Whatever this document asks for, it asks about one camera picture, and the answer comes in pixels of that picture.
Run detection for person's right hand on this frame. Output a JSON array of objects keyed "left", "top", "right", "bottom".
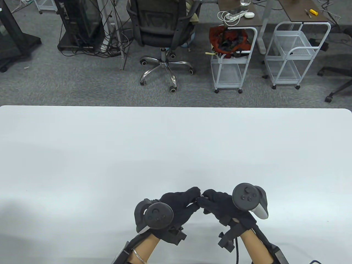
[{"left": 197, "top": 189, "right": 257, "bottom": 232}]

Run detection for person's left hand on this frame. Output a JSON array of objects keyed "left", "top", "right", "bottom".
[{"left": 151, "top": 187, "right": 201, "bottom": 238}]

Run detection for person's right forearm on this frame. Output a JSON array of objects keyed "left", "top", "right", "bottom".
[{"left": 241, "top": 230, "right": 273, "bottom": 264}]

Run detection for person's left forearm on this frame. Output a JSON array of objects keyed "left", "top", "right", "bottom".
[{"left": 129, "top": 235, "right": 161, "bottom": 264}]

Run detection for black tracking controller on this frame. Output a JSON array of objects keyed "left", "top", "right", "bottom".
[
  {"left": 134, "top": 199, "right": 174, "bottom": 234},
  {"left": 232, "top": 183, "right": 268, "bottom": 220}
]

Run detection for orange bag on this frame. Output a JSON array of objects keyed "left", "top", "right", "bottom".
[{"left": 209, "top": 25, "right": 252, "bottom": 59}]

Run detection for black chair base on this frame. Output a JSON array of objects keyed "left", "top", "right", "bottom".
[{"left": 317, "top": 66, "right": 352, "bottom": 103}]

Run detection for black office chair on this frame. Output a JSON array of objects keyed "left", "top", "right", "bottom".
[{"left": 126, "top": 0, "right": 202, "bottom": 93}]

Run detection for black power adapter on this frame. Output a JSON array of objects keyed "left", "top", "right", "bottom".
[{"left": 308, "top": 38, "right": 329, "bottom": 52}]

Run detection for brown desk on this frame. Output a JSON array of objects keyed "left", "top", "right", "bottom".
[
  {"left": 277, "top": 0, "right": 335, "bottom": 23},
  {"left": 217, "top": 0, "right": 275, "bottom": 54}
]

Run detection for black computer tower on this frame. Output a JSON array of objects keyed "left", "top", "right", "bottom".
[{"left": 54, "top": 0, "right": 106, "bottom": 53}]

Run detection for black monitor stand base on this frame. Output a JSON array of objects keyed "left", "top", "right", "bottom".
[{"left": 0, "top": 0, "right": 42, "bottom": 73}]

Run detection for black wrist bracket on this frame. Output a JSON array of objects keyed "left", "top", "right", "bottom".
[
  {"left": 164, "top": 226, "right": 187, "bottom": 245},
  {"left": 218, "top": 220, "right": 242, "bottom": 252}
]

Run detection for silver bracelet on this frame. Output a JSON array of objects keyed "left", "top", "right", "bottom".
[{"left": 133, "top": 249, "right": 147, "bottom": 264}]

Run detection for black wrist camera unit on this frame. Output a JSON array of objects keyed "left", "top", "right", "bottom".
[
  {"left": 250, "top": 227, "right": 289, "bottom": 264},
  {"left": 111, "top": 235, "right": 150, "bottom": 264}
]

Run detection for white wire cart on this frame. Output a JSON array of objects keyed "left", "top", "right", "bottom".
[
  {"left": 264, "top": 21, "right": 332, "bottom": 90},
  {"left": 34, "top": 0, "right": 59, "bottom": 14},
  {"left": 210, "top": 27, "right": 258, "bottom": 94}
]

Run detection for aluminium frame post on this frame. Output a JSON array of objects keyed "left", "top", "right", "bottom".
[{"left": 109, "top": 0, "right": 128, "bottom": 71}]

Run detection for tangled black cables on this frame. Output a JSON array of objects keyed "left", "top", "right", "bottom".
[{"left": 59, "top": 0, "right": 134, "bottom": 59}]

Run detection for white power strip with cable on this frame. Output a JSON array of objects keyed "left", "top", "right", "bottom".
[{"left": 218, "top": 10, "right": 249, "bottom": 27}]

